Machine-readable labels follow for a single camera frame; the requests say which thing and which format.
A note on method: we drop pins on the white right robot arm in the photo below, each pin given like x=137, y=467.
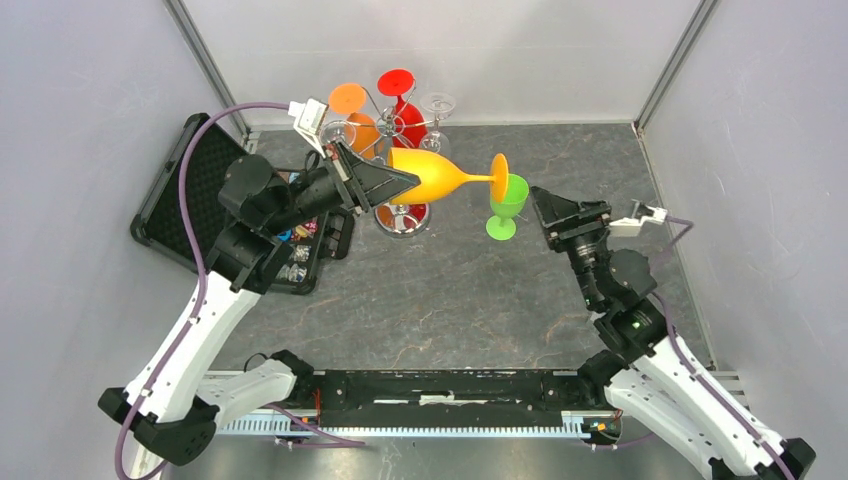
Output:
x=647, y=370

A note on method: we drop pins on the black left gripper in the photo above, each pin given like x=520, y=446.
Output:
x=361, y=182

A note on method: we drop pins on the clear wine glass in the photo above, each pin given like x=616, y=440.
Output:
x=338, y=131
x=439, y=106

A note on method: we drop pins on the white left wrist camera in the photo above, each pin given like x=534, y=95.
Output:
x=308, y=118

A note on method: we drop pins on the green plastic wine glass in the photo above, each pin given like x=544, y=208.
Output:
x=501, y=225

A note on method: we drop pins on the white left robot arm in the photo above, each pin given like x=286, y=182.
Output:
x=166, y=408

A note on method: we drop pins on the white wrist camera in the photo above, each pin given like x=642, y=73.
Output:
x=642, y=214
x=308, y=118

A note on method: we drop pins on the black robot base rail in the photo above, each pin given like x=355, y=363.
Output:
x=437, y=402

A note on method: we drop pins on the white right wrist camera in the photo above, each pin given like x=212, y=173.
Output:
x=642, y=214

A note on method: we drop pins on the yellow plastic wine glass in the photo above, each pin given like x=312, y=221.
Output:
x=439, y=176

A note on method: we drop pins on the red plastic wine glass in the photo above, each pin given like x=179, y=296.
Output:
x=406, y=119

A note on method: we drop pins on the black poker chip case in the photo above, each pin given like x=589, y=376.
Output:
x=158, y=223

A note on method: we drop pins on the orange plastic wine glass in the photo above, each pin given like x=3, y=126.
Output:
x=349, y=100

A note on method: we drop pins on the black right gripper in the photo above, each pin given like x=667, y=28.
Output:
x=565, y=219

